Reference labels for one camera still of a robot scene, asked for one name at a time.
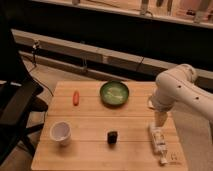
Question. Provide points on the wooden stick end tool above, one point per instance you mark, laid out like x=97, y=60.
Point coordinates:
x=160, y=118

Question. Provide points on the green bowl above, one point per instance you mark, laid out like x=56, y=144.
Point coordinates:
x=114, y=93

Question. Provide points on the white toothpaste tube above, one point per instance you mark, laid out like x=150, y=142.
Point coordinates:
x=158, y=142

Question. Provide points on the white folded cloth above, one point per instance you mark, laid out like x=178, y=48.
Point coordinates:
x=150, y=104

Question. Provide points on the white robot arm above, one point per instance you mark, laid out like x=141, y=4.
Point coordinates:
x=177, y=84

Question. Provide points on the black office chair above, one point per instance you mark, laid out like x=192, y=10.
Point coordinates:
x=18, y=97

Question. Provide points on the black eraser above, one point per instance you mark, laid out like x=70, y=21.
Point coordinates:
x=112, y=137

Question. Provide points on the orange carrot toy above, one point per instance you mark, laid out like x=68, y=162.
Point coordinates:
x=76, y=98

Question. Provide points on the white paper cup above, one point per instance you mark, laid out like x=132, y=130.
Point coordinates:
x=60, y=132

